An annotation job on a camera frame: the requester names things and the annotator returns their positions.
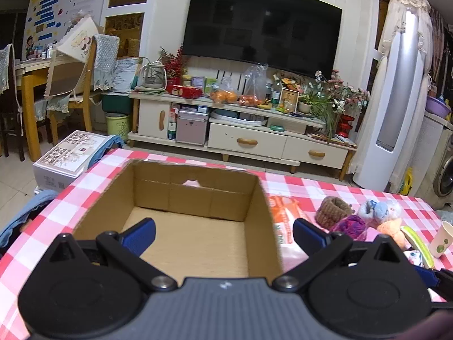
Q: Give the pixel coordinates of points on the green white sponge cloth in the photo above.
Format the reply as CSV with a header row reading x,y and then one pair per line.
x,y
417,243

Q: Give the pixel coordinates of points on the purple knitted yarn ball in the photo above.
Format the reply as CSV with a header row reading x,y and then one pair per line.
x,y
353,226

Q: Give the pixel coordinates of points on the white standing air conditioner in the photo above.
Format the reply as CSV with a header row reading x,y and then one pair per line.
x,y
394,116

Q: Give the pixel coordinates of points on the potted green plant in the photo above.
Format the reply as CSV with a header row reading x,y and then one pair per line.
x,y
323,108

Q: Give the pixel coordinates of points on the brown knitted ring toy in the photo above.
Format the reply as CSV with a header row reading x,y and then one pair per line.
x,y
331,211

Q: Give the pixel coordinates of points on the purple plastic basin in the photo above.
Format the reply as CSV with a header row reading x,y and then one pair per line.
x,y
437,107

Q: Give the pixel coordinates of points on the cream TV cabinet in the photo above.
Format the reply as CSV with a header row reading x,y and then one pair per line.
x,y
238,131

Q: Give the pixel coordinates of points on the paper cup with green print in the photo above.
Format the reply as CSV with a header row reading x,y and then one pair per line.
x,y
442,240

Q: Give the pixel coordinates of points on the banana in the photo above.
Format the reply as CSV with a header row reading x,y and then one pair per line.
x,y
265,106

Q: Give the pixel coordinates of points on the black flat screen television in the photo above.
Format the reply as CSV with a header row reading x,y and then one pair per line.
x,y
299,36

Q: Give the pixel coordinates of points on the pink storage box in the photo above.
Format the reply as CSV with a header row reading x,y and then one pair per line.
x,y
191,127

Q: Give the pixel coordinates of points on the glass kettle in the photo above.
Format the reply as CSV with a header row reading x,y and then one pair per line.
x,y
150,76

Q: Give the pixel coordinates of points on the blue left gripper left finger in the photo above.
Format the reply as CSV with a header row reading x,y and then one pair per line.
x,y
139,237

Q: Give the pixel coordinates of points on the green patterned waste bin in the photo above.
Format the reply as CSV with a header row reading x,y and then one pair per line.
x,y
118,124

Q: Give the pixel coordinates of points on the green glass bottle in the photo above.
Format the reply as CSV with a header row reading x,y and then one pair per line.
x,y
276,92

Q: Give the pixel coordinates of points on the red snack box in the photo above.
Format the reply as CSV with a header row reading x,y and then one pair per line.
x,y
186,92

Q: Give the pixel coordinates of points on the yellow toy on floor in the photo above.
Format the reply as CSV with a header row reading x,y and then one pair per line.
x,y
407,183

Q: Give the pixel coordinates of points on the clear plastic bag of fruit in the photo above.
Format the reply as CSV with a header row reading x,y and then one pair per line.
x,y
254,92

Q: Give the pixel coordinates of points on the bag of oranges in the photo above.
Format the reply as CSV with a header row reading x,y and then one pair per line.
x,y
223,92

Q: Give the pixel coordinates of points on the yellow wooden dining table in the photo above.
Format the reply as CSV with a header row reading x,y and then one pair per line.
x,y
32,88

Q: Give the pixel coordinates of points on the white printed carton box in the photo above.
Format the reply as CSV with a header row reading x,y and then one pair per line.
x,y
66,161

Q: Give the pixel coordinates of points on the pink checkered tablecloth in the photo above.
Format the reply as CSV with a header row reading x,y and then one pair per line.
x,y
61,215

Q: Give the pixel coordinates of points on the pink flower bouquet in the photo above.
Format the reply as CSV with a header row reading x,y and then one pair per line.
x,y
339,94

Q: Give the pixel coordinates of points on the blue grey plush toy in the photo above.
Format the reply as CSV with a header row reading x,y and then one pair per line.
x,y
376,213

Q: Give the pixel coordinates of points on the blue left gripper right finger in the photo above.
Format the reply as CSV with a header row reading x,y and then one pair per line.
x,y
308,237

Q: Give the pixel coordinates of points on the front loading washing machine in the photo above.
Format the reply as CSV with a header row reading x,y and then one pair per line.
x,y
443,178

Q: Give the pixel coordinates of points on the open cardboard box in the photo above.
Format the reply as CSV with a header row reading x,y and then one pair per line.
x,y
210,222

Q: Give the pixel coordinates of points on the red berry decoration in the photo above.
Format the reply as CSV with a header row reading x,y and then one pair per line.
x,y
174,64

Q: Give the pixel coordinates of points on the orange plush knot toy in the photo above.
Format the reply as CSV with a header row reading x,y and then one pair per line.
x,y
392,228

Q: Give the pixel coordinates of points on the wooden dining chair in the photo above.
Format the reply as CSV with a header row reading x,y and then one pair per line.
x,y
105,49

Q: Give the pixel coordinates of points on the framed picture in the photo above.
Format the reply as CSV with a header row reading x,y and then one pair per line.
x,y
288,101

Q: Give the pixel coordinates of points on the blue cloth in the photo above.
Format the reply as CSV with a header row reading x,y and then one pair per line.
x,y
31,209

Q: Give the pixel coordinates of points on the orange tissue pack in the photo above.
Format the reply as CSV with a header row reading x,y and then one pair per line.
x,y
285,212

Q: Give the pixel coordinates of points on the red vase stand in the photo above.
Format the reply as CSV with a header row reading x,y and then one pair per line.
x,y
344,125

